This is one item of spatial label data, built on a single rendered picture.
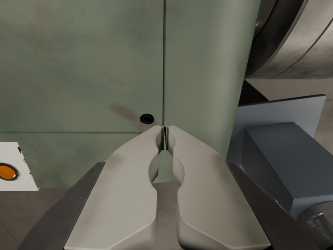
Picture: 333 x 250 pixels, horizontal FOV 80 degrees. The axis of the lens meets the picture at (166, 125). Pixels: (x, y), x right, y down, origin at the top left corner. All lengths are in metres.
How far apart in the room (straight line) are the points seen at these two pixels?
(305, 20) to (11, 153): 0.33
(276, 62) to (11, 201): 2.70
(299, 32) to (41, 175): 0.33
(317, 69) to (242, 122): 0.56
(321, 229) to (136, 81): 0.60
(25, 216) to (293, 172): 2.69
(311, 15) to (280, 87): 1.54
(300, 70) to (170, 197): 2.05
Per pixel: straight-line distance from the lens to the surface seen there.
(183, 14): 0.18
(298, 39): 0.27
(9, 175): 0.31
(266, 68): 0.30
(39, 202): 2.63
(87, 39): 0.19
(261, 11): 0.29
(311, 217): 0.68
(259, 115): 0.87
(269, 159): 0.73
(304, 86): 1.87
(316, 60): 0.31
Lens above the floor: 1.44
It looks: 59 degrees down
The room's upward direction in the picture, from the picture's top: 177 degrees clockwise
